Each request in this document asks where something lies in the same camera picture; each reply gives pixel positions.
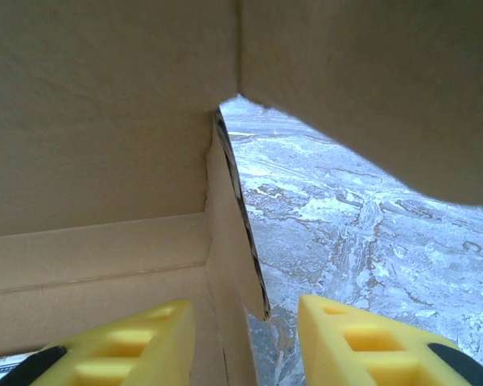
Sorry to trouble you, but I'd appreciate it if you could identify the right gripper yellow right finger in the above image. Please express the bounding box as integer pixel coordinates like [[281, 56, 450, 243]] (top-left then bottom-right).
[[296, 294, 483, 386]]

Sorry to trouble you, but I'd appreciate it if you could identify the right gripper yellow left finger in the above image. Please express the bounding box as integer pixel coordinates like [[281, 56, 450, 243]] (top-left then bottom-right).
[[0, 298, 197, 386]]

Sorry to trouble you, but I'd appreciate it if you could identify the brown cardboard box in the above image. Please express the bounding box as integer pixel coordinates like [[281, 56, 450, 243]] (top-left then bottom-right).
[[0, 0, 483, 386]]

